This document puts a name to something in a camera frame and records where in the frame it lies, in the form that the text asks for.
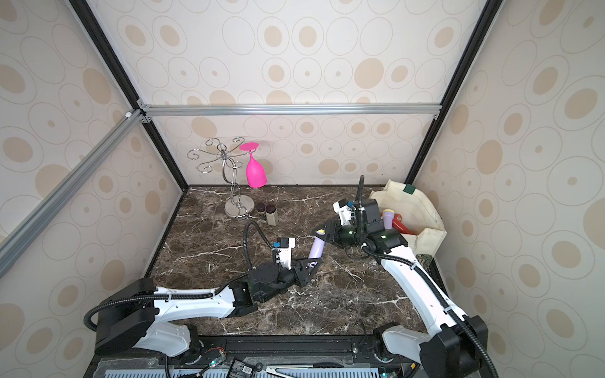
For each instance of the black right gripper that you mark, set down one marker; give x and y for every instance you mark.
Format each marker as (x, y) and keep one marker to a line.
(339, 231)

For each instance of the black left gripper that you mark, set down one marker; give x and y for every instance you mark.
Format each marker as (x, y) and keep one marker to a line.
(302, 273)

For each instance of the purple flashlight sideways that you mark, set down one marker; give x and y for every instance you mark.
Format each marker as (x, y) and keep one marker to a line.
(318, 244)

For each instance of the large red flashlight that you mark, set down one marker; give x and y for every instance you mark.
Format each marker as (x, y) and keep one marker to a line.
(398, 224)

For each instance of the cream tote bag green handles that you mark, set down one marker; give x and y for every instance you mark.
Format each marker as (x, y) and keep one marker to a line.
(419, 216)

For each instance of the purple flashlight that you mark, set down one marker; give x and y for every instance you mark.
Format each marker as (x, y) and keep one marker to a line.
(388, 216)

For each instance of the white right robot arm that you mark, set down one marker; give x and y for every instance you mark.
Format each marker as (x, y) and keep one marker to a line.
(454, 344)

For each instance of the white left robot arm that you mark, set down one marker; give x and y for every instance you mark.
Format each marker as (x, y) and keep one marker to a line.
(146, 316)

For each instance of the square jar black lid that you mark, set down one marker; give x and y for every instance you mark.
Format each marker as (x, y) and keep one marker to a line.
(271, 215)

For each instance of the dark lid jar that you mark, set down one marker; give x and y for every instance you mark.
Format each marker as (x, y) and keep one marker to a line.
(260, 209)

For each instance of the chrome glass holder stand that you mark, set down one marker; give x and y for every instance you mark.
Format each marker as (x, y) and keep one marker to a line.
(238, 206)

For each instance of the pink plastic wine glass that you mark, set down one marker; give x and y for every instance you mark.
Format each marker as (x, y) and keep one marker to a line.
(255, 173)

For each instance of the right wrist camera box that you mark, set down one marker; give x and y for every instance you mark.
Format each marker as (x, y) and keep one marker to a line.
(366, 216)

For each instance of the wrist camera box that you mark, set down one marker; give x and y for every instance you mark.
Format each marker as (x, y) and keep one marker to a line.
(282, 251)
(366, 216)

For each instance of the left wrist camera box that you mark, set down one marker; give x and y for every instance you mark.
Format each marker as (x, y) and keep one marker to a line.
(282, 251)

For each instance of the black front frame rail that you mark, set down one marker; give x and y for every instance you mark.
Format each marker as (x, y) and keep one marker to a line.
(266, 356)

